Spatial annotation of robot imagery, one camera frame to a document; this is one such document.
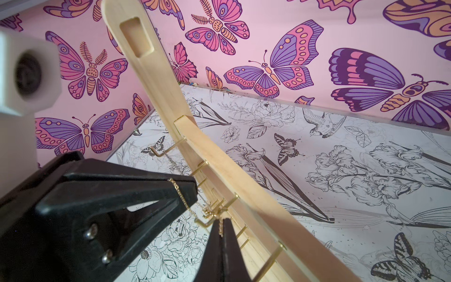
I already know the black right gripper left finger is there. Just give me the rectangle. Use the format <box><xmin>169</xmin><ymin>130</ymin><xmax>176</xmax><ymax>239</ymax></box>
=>
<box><xmin>194</xmin><ymin>220</ymin><xmax>223</xmax><ymax>282</ymax></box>

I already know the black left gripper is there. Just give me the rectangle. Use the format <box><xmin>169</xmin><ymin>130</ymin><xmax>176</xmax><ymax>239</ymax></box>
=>
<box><xmin>1</xmin><ymin>152</ymin><xmax>198</xmax><ymax>282</ymax></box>

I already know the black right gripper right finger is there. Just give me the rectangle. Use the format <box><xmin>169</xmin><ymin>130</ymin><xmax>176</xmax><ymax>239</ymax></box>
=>
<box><xmin>221</xmin><ymin>219</ymin><xmax>251</xmax><ymax>282</ymax></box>

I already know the gold chain necklace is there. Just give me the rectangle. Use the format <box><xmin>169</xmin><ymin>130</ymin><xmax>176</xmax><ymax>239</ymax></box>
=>
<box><xmin>167</xmin><ymin>177</ymin><xmax>226</xmax><ymax>237</ymax></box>

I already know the wooden jewelry display stand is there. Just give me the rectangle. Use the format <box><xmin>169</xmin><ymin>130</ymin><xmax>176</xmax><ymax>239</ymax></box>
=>
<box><xmin>101</xmin><ymin>1</ymin><xmax>358</xmax><ymax>282</ymax></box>

